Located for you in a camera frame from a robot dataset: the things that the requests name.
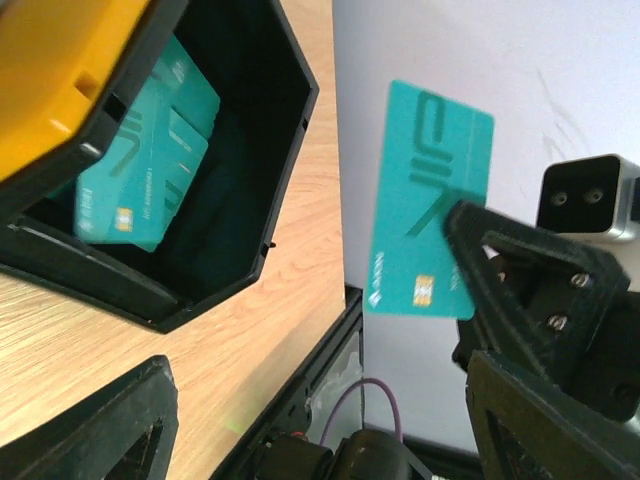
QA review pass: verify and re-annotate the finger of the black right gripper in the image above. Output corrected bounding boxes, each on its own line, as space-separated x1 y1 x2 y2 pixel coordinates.
444 201 630 385

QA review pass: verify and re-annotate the teal card stack in bin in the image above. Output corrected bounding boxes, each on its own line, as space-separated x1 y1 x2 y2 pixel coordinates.
74 37 221 252

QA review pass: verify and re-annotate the teal VIP credit card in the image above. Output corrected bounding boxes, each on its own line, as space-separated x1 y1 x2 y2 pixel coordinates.
366 80 494 320

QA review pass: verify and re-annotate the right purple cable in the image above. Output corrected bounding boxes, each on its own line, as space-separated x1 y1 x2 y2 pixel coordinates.
319 377 405 446

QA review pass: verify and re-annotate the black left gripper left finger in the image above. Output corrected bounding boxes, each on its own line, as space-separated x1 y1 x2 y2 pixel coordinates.
1 355 178 479

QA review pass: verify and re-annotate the black bin with teal cards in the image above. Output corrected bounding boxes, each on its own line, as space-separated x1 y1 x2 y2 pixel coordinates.
1 1 319 333

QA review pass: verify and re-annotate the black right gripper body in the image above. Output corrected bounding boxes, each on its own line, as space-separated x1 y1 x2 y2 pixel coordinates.
452 249 639 423

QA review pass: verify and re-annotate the yellow middle bin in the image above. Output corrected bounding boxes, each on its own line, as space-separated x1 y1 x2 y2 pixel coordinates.
1 0 150 179

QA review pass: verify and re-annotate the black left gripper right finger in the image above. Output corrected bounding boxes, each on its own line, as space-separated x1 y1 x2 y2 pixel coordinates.
466 351 639 479

